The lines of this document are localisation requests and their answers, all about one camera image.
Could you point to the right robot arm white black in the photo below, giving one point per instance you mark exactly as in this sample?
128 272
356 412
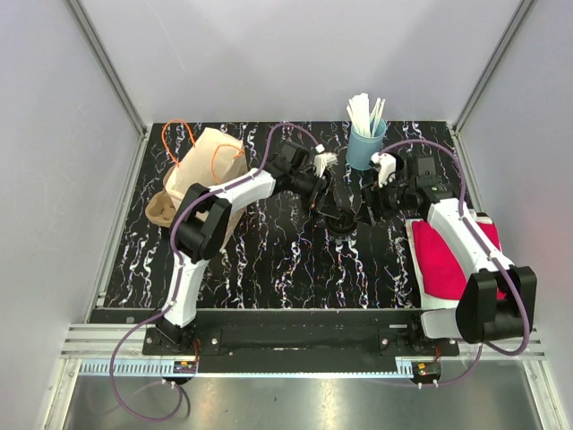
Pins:
498 300

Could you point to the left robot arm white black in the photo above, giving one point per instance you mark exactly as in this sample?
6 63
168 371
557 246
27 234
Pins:
200 226

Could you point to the aluminium front rail frame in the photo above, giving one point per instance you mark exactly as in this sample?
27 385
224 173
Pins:
115 350

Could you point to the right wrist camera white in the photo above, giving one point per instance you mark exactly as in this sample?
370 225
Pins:
386 165

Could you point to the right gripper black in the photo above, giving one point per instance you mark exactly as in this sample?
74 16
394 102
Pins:
374 196

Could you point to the black cup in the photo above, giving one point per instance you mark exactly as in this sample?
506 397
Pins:
343 226

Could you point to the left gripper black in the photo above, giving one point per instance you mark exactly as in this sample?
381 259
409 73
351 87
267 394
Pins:
317 199

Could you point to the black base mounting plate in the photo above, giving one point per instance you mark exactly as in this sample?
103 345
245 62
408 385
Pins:
348 341

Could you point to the light blue cup holder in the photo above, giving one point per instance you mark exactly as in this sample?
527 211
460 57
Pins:
361 148

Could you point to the red folded cloth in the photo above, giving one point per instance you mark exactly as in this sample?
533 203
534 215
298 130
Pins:
442 276

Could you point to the brown paper takeout bag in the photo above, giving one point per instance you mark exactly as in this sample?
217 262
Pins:
215 158

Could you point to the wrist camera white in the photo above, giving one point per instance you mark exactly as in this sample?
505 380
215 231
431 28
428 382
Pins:
386 165
323 160

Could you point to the white tray under cloth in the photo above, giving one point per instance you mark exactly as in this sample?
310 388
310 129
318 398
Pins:
416 269

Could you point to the cardboard cup carrier left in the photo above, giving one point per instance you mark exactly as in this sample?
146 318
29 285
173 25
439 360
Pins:
160 210

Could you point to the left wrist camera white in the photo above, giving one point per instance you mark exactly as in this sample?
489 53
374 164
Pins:
323 160

